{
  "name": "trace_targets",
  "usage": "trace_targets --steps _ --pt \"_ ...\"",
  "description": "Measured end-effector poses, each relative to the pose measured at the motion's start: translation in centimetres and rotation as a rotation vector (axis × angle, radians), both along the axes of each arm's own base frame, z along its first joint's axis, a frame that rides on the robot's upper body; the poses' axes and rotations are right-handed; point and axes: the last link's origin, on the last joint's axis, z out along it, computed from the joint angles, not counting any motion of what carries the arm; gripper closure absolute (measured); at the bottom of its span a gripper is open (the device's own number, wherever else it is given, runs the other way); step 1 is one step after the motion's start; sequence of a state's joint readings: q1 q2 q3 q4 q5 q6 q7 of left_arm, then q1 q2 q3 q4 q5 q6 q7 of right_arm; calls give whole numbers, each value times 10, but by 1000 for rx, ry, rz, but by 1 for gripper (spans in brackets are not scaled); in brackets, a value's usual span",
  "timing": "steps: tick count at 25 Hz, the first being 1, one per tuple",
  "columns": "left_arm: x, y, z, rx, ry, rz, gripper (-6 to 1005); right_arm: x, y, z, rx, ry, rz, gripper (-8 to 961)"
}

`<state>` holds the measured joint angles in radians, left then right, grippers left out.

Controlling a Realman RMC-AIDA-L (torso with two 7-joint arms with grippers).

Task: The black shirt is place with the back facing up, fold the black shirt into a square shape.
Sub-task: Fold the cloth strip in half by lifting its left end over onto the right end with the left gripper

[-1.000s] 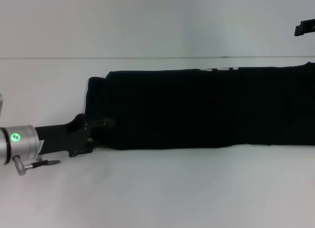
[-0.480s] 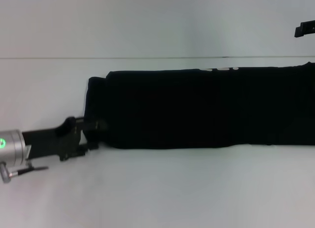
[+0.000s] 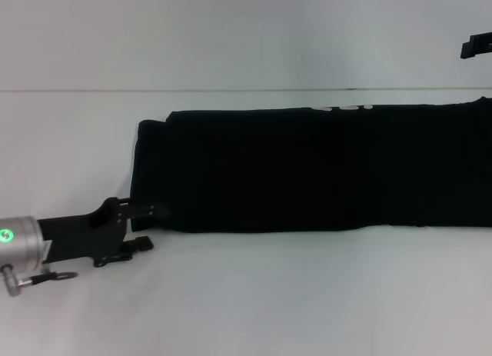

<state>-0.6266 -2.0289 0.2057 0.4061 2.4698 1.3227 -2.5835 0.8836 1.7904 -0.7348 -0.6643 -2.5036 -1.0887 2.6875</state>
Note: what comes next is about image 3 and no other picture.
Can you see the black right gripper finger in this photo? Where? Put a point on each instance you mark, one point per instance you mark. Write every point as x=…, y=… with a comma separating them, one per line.
x=476, y=46

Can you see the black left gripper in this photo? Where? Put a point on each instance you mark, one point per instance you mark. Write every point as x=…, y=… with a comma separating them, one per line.
x=92, y=233

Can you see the black shirt with FREE print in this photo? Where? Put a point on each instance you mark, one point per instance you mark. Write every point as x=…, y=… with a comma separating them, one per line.
x=307, y=167

